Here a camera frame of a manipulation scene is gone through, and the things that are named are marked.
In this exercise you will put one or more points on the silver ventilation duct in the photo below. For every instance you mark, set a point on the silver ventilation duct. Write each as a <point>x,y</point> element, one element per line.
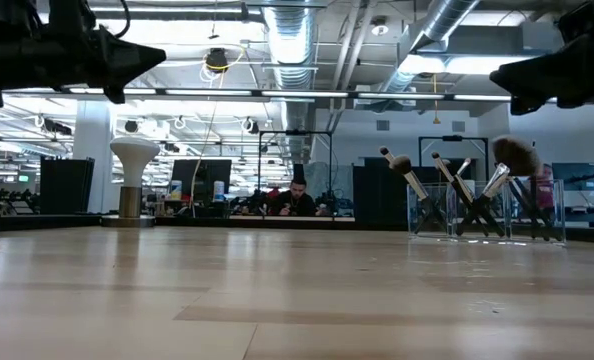
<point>447,15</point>
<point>292,50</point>

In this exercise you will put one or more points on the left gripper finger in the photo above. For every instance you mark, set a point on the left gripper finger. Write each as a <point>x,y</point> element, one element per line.
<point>122,50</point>
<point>122,75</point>

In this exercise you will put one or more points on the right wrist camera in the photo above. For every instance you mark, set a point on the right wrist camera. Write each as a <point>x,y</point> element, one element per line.
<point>579,22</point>

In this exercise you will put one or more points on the rectangular ceiling lamp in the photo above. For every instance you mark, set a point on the rectangular ceiling lamp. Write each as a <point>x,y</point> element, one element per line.
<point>457,64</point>

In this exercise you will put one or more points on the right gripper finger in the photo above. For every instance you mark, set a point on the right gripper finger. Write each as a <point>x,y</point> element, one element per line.
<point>542,67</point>
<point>524,97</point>

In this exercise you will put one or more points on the long light bar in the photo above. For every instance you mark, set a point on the long light bar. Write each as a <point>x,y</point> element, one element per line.
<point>302,94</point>

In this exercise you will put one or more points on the black background monitor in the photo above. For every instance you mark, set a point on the black background monitor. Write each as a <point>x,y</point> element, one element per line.
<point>202,185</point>

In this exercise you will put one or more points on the black gantry frame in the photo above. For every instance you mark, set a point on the black gantry frame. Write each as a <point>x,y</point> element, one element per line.
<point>452,138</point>
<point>295,133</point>

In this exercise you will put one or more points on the clear plastic bag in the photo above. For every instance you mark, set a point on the clear plastic bag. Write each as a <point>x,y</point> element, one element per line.
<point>410,215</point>

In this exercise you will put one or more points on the person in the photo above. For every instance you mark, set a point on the person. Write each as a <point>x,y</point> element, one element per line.
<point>546,190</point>
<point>297,200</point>

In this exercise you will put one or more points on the teal screen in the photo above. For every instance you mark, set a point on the teal screen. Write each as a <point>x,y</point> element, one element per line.
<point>574,172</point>

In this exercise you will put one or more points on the dark partition panel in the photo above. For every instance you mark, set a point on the dark partition panel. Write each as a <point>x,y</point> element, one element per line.
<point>377,190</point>

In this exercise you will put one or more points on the large fan makeup brush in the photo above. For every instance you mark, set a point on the large fan makeup brush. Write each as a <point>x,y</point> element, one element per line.
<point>517,155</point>

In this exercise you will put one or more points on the foundation makeup brush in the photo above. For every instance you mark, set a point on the foundation makeup brush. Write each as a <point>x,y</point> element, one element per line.
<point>452,175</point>

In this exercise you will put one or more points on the white lamp with metal stem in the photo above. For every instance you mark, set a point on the white lamp with metal stem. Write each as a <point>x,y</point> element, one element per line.
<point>133,155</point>

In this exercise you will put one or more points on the white wipes canister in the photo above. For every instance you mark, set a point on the white wipes canister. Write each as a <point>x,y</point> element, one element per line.
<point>219,190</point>
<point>176,190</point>

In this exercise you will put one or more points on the round powder makeup brush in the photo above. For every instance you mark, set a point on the round powder makeup brush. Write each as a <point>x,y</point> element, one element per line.
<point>414,182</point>

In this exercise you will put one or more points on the white pillar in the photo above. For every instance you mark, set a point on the white pillar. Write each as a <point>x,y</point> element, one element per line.
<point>92,150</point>

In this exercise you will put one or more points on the black cabinet panel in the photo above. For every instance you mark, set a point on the black cabinet panel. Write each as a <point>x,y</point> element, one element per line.
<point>67,185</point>

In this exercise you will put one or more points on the black ceiling camera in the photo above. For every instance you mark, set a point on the black ceiling camera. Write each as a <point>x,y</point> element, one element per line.
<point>217,59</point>

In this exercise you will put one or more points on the black aluminium table frame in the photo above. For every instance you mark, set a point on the black aluminium table frame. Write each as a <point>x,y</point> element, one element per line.
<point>52,221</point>

